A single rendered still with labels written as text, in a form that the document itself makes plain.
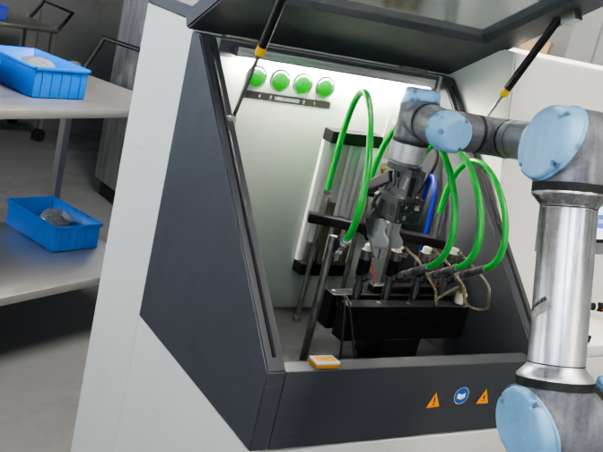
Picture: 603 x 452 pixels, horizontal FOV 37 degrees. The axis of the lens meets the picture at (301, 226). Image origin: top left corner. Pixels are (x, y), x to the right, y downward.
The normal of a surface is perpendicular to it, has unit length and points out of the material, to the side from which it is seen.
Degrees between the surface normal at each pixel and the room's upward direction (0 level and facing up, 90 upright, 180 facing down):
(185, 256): 90
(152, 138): 90
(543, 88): 76
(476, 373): 90
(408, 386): 90
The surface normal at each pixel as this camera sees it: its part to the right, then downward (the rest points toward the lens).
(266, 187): 0.48, 0.34
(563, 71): 0.52, 0.11
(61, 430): 0.22, -0.94
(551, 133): -0.89, -0.22
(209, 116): -0.85, -0.04
